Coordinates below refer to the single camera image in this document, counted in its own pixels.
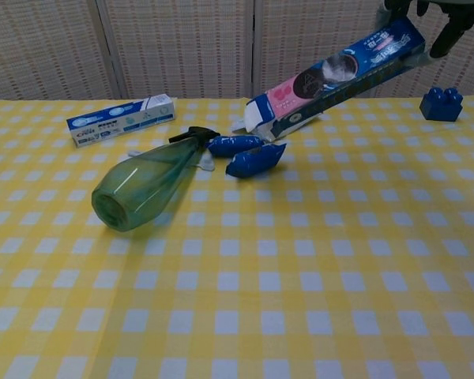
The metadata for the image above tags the blue pink cookie box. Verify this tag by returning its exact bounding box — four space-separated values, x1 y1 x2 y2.
243 16 427 142

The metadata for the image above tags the beige woven folding screen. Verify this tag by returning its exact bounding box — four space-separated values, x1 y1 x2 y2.
0 0 474 102

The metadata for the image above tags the blue toy building block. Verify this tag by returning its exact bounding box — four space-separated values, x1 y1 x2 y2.
419 86 464 122

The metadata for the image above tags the yellow white checkered tablecloth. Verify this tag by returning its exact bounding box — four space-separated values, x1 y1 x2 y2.
0 96 474 379

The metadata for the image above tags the green spray bottle black trigger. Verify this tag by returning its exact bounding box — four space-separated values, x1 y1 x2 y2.
91 126 221 233

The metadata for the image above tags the blue foil cookie packet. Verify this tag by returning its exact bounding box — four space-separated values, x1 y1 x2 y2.
225 141 288 179
207 133 264 159

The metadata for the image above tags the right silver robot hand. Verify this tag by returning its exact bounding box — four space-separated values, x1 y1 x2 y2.
373 0 474 69

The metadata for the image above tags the blue white toothpaste box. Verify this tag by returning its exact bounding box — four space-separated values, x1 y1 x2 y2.
66 93 177 148

